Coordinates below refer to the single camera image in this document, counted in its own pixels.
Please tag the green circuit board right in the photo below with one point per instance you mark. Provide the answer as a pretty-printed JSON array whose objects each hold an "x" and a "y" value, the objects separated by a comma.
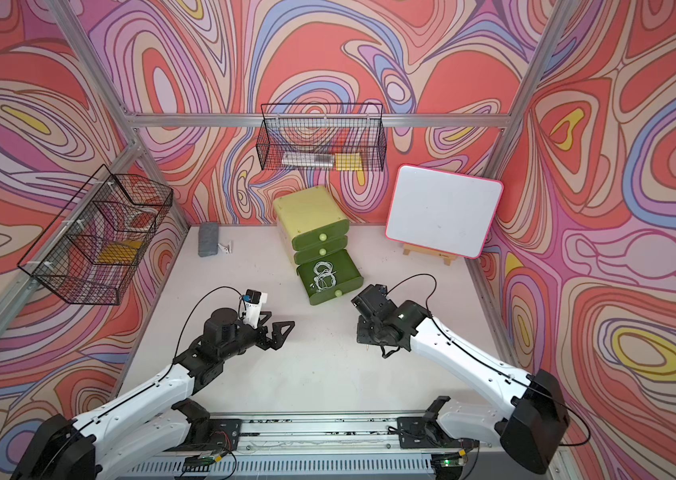
[{"x": 451, "y": 460}]

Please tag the wire basket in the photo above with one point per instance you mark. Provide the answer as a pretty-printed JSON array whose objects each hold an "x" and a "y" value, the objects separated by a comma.
[
  {"x": 108, "y": 207},
  {"x": 306, "y": 136}
]

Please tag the yellow item in basket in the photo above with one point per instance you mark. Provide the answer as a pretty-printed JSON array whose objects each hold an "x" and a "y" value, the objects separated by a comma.
[
  {"x": 348, "y": 162},
  {"x": 119, "y": 253}
]

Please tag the grey whiteboard eraser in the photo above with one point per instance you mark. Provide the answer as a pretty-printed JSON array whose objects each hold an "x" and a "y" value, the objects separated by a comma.
[{"x": 208, "y": 239}]

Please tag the small white clip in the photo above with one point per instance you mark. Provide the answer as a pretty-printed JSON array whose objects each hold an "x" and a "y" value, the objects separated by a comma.
[{"x": 226, "y": 248}]

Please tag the green circuit board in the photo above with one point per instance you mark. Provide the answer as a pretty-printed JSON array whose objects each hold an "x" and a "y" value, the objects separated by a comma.
[
  {"x": 451, "y": 460},
  {"x": 195, "y": 463}
]

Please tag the green circuit board left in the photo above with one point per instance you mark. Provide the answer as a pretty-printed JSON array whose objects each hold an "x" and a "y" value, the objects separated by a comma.
[{"x": 195, "y": 463}]

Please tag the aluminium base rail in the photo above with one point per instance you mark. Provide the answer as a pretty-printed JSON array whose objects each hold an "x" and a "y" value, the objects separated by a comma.
[{"x": 311, "y": 446}]

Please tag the pink framed whiteboard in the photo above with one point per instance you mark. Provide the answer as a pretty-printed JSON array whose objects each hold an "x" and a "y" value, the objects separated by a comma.
[{"x": 443, "y": 211}]

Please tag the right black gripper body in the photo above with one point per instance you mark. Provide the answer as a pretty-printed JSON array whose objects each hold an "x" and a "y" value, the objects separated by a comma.
[{"x": 369, "y": 332}]

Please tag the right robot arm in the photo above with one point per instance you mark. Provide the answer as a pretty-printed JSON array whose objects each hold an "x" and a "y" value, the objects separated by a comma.
[{"x": 526, "y": 415}]

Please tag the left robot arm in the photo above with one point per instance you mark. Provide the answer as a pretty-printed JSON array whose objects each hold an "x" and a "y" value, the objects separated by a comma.
[{"x": 108, "y": 441}]

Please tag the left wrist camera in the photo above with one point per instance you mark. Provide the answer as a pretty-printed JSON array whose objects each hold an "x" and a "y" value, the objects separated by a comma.
[{"x": 253, "y": 302}]

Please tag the back wire basket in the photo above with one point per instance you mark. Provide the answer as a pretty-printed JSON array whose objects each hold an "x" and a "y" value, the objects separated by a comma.
[{"x": 306, "y": 136}]

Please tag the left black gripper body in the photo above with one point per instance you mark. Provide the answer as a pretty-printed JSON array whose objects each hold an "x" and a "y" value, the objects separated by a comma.
[{"x": 262, "y": 341}]

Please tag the yellow item in back basket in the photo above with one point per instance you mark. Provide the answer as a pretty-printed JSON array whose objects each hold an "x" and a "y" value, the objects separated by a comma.
[{"x": 348, "y": 162}]

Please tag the wooden whiteboard easel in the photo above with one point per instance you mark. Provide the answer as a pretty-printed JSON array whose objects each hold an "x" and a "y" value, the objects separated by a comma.
[{"x": 447, "y": 258}]

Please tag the left wire basket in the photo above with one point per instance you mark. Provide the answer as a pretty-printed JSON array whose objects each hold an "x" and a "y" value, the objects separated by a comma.
[{"x": 108, "y": 207}]

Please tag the green yellow drawer cabinet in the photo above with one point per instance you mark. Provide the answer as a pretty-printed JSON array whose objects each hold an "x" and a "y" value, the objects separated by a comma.
[{"x": 315, "y": 229}]

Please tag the yellow item in left basket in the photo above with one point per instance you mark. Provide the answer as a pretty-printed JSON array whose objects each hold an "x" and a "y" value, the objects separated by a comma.
[{"x": 119, "y": 253}]

